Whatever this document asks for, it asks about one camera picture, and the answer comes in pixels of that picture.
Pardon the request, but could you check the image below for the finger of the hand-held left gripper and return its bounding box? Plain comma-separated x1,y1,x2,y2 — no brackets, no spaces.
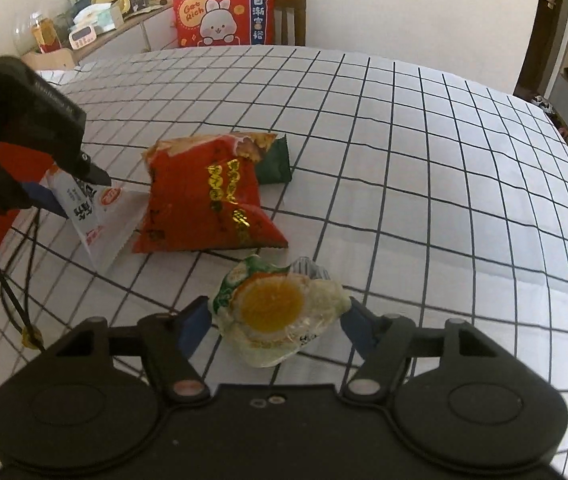
74,150,112,186
16,182,71,220

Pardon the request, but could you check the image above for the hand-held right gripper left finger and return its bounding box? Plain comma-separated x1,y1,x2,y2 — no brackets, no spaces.
54,296,213,403

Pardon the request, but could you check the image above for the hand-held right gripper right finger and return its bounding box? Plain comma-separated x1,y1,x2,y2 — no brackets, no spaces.
340,300,502,403

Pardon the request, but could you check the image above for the white snack packet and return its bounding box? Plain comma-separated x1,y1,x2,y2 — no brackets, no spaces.
44,167,150,274

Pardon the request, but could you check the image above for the egg print snack packet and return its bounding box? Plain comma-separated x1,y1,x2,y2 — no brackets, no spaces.
211,255,353,369

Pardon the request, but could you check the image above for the light wooden cabinet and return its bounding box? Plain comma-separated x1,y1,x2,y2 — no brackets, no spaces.
21,0,177,71

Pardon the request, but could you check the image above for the orange drink bottle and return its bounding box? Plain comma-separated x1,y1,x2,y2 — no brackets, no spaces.
31,17,62,55

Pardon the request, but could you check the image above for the clear plastic jar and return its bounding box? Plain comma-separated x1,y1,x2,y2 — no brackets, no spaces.
14,7,64,56

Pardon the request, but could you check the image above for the white kitchen timer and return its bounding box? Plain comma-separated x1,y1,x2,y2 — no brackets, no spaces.
68,27,97,50

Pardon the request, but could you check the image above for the red snack packet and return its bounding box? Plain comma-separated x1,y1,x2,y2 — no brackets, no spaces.
131,131,289,255

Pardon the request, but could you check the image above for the pale green tissue pack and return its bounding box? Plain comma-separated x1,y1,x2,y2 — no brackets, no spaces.
71,2,124,34

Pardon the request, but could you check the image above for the white checked sheet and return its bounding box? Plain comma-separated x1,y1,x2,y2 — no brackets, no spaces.
0,45,568,480

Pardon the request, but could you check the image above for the dark green snack packet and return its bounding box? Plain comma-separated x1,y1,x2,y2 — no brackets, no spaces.
254,134,293,186

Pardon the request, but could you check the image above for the red rabbit print pillow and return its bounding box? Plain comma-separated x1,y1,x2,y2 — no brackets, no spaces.
172,0,277,49

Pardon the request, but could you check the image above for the wooden chair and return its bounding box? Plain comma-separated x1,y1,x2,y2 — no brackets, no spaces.
219,0,309,47

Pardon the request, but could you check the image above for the brown wooden door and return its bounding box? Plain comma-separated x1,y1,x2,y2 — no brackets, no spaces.
513,0,568,107

